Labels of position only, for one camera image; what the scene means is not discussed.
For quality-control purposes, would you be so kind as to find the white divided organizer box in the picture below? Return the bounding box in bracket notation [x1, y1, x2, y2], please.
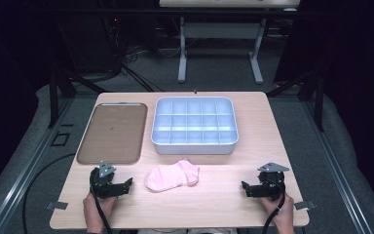
[150, 96, 240, 156]

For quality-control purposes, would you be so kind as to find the brown tray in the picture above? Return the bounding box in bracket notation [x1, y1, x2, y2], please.
[76, 102, 149, 166]

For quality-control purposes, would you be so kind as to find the black metal stand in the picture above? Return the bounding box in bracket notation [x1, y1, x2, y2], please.
[48, 59, 110, 130]
[266, 67, 326, 133]

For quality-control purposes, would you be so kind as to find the hand-held gripper black cable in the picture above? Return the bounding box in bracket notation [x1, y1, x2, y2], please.
[89, 167, 114, 234]
[261, 189, 287, 234]

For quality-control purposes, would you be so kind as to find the person's right hand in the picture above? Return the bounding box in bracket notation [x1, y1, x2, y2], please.
[258, 193, 296, 234]

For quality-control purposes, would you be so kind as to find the person's left hand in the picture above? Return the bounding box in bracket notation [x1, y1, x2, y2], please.
[82, 192, 117, 234]

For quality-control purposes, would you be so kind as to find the white desk with metal legs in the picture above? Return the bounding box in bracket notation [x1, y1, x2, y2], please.
[158, 0, 302, 85]

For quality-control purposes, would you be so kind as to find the pink sock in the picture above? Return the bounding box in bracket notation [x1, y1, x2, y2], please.
[143, 158, 201, 193]

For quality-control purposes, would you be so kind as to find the bundle of black cables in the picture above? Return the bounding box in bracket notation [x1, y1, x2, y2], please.
[101, 14, 165, 94]

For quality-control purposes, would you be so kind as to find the metal floor rail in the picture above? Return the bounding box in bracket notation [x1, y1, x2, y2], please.
[0, 97, 76, 234]
[301, 98, 374, 234]

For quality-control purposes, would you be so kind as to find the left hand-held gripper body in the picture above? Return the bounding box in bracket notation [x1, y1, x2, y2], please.
[89, 161, 129, 200]

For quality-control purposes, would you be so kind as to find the grey metal table bracket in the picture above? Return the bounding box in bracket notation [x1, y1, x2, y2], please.
[44, 201, 69, 212]
[293, 200, 318, 212]

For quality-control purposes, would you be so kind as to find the right hand-held gripper black cable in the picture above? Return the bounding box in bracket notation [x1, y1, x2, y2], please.
[261, 189, 287, 234]

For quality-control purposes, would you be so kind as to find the left hand-held gripper black cable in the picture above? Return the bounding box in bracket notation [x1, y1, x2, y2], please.
[89, 167, 114, 234]

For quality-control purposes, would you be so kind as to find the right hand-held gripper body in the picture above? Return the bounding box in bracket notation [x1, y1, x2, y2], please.
[248, 162, 290, 202]

